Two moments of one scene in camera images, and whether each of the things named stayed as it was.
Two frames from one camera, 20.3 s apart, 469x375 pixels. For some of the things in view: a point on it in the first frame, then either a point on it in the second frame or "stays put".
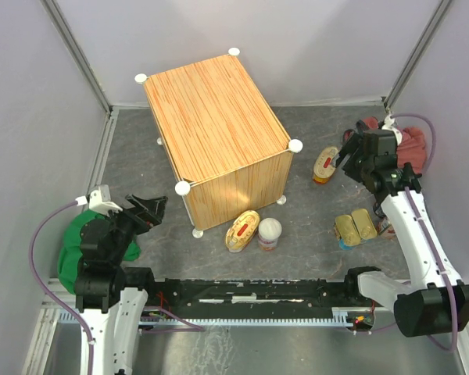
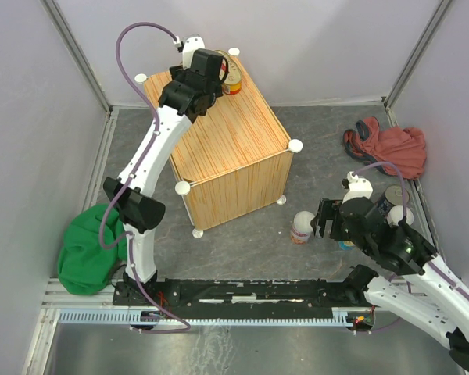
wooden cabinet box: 229,151 stays put
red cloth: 412,150 stays put
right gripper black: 356,150 → 327,211
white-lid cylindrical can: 269,230 → 301,229
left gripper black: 156,208 → 178,73
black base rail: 250,298 stays put
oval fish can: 323,169 → 232,84
